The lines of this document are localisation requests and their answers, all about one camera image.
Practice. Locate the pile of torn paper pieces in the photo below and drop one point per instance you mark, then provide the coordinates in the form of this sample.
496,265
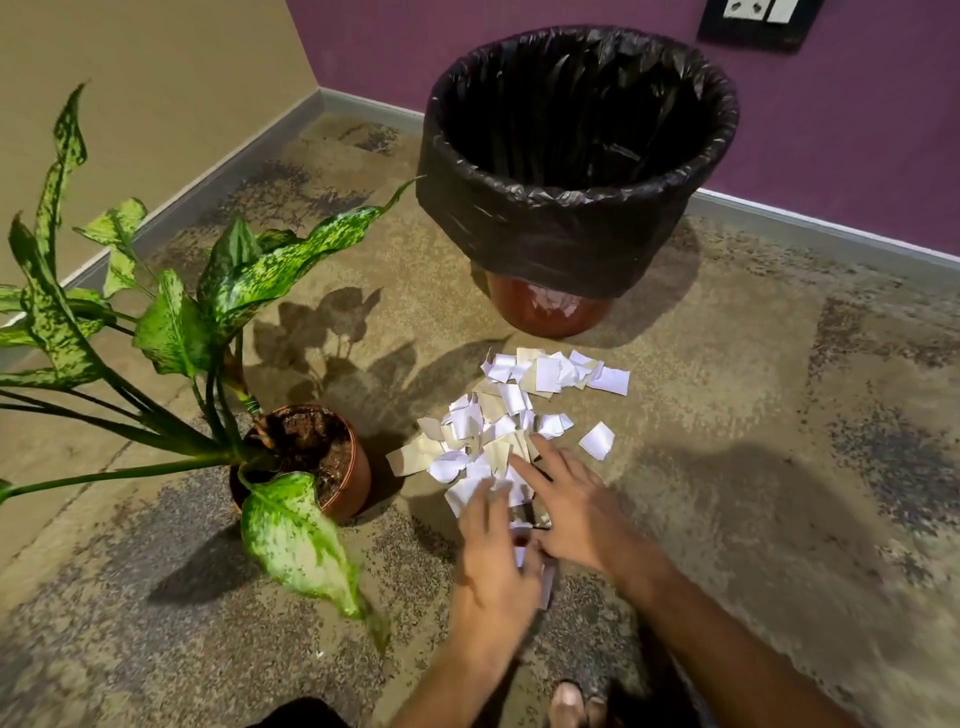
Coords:
480,427

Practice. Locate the green speckled leafy plant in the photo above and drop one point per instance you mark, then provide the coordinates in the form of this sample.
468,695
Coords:
247,270

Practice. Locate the person's right hand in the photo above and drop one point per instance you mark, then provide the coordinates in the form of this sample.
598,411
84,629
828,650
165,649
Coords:
589,525

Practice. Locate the black plastic bin liner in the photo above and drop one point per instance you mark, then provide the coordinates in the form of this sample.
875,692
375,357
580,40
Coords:
555,217

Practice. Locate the black wall switch plate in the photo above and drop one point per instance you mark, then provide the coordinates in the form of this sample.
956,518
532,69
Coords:
757,22

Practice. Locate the person's left hand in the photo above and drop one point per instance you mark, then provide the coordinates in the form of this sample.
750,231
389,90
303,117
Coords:
491,577

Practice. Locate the person's right thumb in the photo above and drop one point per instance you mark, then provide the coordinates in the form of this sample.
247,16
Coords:
553,541

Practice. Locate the person's black trouser leg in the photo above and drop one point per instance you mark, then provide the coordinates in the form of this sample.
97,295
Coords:
304,716

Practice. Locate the person's left thumb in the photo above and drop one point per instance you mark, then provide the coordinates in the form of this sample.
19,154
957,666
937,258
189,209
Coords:
534,559

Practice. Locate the person's right forearm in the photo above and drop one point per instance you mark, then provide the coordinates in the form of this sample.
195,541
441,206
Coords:
720,652

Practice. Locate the person's foot in sandal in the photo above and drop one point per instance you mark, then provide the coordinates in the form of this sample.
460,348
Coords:
574,705

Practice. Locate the brown plant pot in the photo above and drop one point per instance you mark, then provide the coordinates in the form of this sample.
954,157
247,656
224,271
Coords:
352,472

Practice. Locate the person's left forearm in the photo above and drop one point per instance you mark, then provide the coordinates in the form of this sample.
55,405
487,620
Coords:
465,686

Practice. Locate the brown plastic waste bin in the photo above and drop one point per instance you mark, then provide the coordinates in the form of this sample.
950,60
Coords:
547,311

